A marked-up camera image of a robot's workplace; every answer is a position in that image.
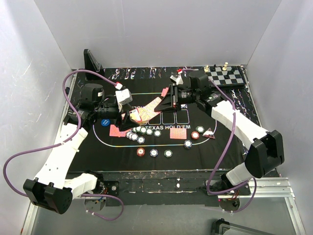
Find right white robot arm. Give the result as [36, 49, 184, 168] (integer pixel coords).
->
[155, 70, 285, 195]

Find blue poker chip stack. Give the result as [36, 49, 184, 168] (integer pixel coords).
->
[150, 149, 158, 157]

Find red cards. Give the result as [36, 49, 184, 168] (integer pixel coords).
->
[170, 128, 187, 140]
[109, 124, 125, 138]
[161, 87, 169, 97]

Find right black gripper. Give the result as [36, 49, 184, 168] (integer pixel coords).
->
[154, 84, 200, 113]

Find black device bottom corner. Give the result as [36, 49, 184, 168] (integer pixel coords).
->
[211, 218, 270, 235]

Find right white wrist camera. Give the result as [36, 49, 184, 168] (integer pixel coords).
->
[170, 75, 183, 86]

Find white chess piece tall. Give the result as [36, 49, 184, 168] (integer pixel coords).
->
[223, 62, 228, 71]

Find red playing card deck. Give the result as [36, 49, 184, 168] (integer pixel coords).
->
[130, 109, 153, 125]

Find black card shoe holder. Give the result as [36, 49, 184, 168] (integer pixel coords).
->
[83, 49, 105, 76]

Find green poker chip stack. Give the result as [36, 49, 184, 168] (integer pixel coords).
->
[164, 149, 173, 158]

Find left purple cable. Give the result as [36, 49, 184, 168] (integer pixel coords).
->
[2, 69, 125, 221]

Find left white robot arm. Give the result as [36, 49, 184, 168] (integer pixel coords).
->
[23, 83, 138, 214]

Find blue small blind button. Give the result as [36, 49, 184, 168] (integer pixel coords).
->
[101, 119, 111, 127]

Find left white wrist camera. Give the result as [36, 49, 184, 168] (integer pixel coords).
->
[115, 89, 133, 105]

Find spread green chips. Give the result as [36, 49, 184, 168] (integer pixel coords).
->
[132, 126, 161, 137]

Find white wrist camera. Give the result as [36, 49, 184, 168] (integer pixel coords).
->
[115, 89, 133, 105]
[170, 75, 183, 86]

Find spread blue white chips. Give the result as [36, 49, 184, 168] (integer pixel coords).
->
[126, 132, 145, 144]

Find aluminium rail frame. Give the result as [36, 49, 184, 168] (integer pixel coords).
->
[21, 70, 306, 235]

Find black white chess board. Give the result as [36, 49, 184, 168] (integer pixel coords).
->
[203, 65, 246, 89]

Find red poker chip stack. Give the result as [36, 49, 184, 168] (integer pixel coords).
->
[136, 147, 145, 157]

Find black poker table mat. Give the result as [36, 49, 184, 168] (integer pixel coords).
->
[69, 67, 260, 172]

